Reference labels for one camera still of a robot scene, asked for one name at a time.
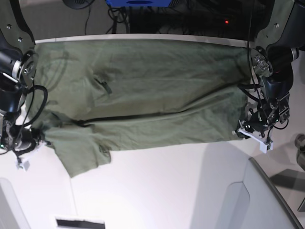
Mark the grey metal rail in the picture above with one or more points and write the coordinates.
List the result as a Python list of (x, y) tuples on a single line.
[(275, 193)]

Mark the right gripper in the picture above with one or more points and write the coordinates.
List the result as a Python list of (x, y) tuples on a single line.
[(24, 142)]

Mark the green t-shirt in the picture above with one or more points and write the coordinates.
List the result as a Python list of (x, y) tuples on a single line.
[(115, 95)]

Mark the black table leg post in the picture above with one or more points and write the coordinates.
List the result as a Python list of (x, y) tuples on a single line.
[(135, 19)]

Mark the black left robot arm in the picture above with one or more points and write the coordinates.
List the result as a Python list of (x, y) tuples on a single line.
[(276, 45)]

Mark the blue box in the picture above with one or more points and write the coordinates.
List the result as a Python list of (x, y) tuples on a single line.
[(138, 3)]

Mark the metal cylinder fixture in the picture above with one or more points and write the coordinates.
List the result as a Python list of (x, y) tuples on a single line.
[(300, 145)]

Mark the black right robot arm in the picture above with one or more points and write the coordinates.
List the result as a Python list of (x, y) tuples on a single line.
[(18, 62)]

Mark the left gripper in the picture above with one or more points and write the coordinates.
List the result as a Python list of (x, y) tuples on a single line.
[(256, 121)]

